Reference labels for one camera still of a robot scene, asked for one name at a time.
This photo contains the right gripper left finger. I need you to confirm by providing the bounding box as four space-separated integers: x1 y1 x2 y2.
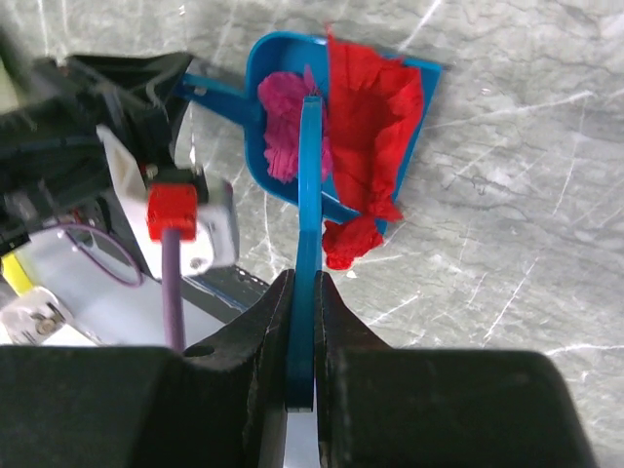
185 270 294 467

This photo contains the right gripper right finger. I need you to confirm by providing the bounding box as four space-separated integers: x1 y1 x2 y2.
314 271 391 468

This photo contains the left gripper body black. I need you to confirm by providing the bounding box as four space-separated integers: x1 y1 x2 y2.
1 52 193 254

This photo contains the blue hand brush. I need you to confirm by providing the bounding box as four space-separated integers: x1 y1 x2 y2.
285 97 323 411

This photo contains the pink paper scrap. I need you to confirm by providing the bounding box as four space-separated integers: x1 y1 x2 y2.
257 65 322 184

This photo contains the blue dustpan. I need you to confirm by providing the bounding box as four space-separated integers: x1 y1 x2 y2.
175 31 444 235

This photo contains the wide red paper strip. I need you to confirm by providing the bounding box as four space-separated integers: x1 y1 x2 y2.
328 33 424 221

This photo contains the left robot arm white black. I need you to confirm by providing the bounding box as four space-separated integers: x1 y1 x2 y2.
1 52 240 347

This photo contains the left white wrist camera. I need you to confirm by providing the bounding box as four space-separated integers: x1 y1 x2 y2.
97 126 240 280

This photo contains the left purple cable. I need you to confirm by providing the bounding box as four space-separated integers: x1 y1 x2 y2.
58 223 187 353

